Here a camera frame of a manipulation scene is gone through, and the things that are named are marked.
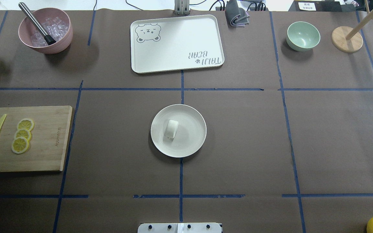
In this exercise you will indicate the white round plate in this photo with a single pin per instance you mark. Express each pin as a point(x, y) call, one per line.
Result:
point(190, 136)

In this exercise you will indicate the white bear tray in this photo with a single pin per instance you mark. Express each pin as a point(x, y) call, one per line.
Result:
point(176, 43)

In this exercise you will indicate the folded grey cloth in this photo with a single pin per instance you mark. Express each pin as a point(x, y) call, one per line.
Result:
point(236, 16)

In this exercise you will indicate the black power strip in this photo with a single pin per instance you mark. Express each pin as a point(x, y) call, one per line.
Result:
point(253, 5)

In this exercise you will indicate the green bowl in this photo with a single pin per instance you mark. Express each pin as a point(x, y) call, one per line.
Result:
point(302, 36)

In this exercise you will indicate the bamboo cutting board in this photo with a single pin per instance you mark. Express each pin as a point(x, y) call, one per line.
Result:
point(49, 138)

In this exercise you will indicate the clear ice cubes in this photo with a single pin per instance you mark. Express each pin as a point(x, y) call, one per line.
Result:
point(55, 27)

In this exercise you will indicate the black box with label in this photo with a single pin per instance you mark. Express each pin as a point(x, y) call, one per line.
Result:
point(315, 5)

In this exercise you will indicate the middle lemon slice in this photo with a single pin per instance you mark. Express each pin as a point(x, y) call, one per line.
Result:
point(23, 132)

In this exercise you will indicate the bottom lemon slice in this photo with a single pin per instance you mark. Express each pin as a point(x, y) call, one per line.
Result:
point(20, 145)

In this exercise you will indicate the pink bowl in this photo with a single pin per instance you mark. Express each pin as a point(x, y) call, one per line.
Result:
point(26, 29)

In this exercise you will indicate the wooden mug stand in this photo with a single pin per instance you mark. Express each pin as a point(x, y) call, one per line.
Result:
point(349, 39)

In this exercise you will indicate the aluminium frame post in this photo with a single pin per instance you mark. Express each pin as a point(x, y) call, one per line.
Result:
point(182, 7)

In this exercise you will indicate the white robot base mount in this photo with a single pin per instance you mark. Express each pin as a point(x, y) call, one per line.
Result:
point(198, 227)

